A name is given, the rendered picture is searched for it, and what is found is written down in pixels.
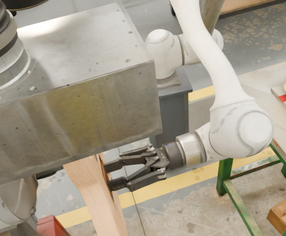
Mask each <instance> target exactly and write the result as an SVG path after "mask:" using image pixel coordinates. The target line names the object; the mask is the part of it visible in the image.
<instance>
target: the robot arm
mask: <svg viewBox="0 0 286 236"><path fill-rule="evenodd" d="M170 2H171V5H172V7H173V9H174V12H175V14H176V16H177V19H178V21H179V24H180V26H181V29H182V31H183V34H181V35H177V36H176V35H173V34H172V33H171V32H169V31H167V30H164V29H157V30H154V31H152V32H151V33H149V34H148V36H147V37H146V40H145V45H146V47H147V49H148V50H149V52H150V54H151V55H152V57H153V59H154V64H155V72H156V80H157V88H158V89H163V88H168V87H172V86H180V85H181V81H180V80H179V78H178V76H177V73H176V69H177V68H179V67H180V66H184V65H192V64H196V63H201V62H202V64H203V65H204V67H205V68H206V70H207V71H208V73H209V75H210V77H211V79H212V82H213V86H214V90H215V101H214V104H213V106H212V107H211V108H210V122H209V123H206V124H205V125H203V126H202V127H200V128H199V129H197V130H195V131H191V132H189V133H186V134H183V135H180V136H177V137H176V140H173V141H170V142H167V143H164V144H163V145H162V147H161V148H155V149H154V148H153V145H152V144H148V145H146V146H144V147H140V148H136V149H133V150H129V151H125V152H122V153H119V157H118V159H116V160H113V161H111V162H108V163H105V164H103V166H104V168H105V170H106V173H110V172H113V171H116V170H120V169H121V168H122V167H123V166H127V165H137V164H144V165H145V166H144V167H143V168H141V169H139V170H138V171H136V172H134V173H133V174H131V175H130V176H128V177H126V178H125V177H123V176H122V177H119V178H116V179H113V180H110V181H108V182H107V184H108V187H109V189H110V192H112V191H117V190H120V189H123V188H128V189H129V190H130V192H133V191H136V190H138V189H140V188H143V187H145V186H147V185H150V184H152V183H155V182H157V181H162V180H166V179H167V178H166V173H165V171H166V170H167V169H170V170H175V169H178V168H180V167H183V166H185V167H187V168H189V167H192V166H195V165H197V164H200V163H204V162H207V161H220V160H224V159H227V158H235V159H239V158H247V157H250V156H254V155H256V154H258V153H260V152H262V151H263V150H264V149H265V148H267V147H268V145H269V144H270V142H271V140H272V138H273V135H274V124H273V121H272V119H271V117H270V116H269V114H268V113H267V112H266V111H265V110H263V109H262V108H260V107H259V105H258V104H257V102H256V101H255V98H253V97H251V96H249V95H247V94H246V93H245V92H244V91H243V89H242V87H241V85H240V83H239V80H238V78H237V76H236V74H235V71H234V69H233V68H232V66H231V64H230V62H229V61H228V59H227V58H226V56H225V55H224V53H223V52H222V49H223V45H224V42H223V37H222V35H221V33H220V32H219V31H217V30H216V29H214V28H215V26H216V23H217V20H218V18H219V15H220V12H221V10H222V7H223V4H224V2H225V0H170Z"/></svg>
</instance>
